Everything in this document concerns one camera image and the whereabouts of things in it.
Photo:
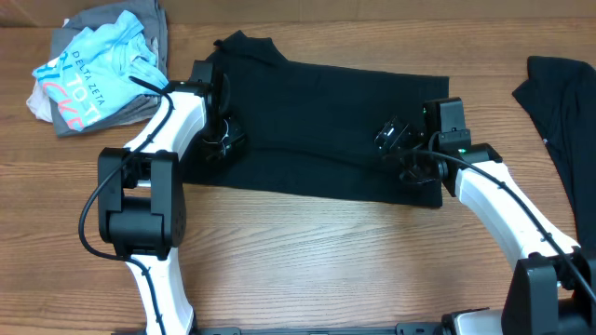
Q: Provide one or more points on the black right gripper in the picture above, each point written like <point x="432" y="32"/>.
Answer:
<point x="403" y="131"/>

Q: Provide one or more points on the black t-shirt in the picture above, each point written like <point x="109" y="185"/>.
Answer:
<point x="310" y="129"/>

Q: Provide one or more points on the white folded garment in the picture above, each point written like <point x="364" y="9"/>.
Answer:
<point x="38" y="102"/>

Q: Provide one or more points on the light blue printed t-shirt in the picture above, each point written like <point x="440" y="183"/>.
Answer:
<point x="90" y="79"/>

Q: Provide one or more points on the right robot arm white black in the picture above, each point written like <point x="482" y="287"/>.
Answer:
<point x="552" y="290"/>

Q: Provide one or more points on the grey folded garment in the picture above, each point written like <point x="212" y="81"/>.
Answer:
<point x="155" y="32"/>

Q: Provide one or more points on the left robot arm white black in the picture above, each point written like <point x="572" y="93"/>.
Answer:
<point x="141" y="203"/>

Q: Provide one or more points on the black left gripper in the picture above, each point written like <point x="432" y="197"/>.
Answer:
<point x="217" y="150"/>

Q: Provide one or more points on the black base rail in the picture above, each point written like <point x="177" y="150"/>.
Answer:
<point x="421" y="328"/>

